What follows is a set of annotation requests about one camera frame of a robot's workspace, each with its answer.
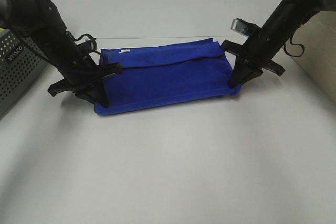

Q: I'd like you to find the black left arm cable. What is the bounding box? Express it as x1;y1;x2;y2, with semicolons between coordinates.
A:
15;31;99;78

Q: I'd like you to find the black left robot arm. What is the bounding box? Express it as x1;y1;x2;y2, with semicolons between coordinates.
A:
1;0;122;108

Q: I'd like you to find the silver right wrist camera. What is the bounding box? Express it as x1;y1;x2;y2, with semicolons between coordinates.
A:
230;18;258;37

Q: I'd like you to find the beige plastic basket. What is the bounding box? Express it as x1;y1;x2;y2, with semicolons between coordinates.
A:
293;12;335;84

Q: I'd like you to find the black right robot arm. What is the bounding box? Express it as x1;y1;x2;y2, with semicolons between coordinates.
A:
221;0;335;88

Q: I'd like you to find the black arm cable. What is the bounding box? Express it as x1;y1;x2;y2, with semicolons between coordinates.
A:
15;31;99;78
283;28;306;57

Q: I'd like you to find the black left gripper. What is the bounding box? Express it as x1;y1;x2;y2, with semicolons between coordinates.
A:
48;50;121;108

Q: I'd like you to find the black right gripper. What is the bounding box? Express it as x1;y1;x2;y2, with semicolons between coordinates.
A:
221;28;285;88

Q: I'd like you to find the grey perforated laundry basket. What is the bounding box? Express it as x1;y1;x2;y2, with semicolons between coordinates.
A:
0;0;48;120

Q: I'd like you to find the blue towel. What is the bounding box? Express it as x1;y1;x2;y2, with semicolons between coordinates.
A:
94;38;240;115

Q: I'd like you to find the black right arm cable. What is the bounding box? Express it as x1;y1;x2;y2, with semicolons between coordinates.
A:
283;28;306;57

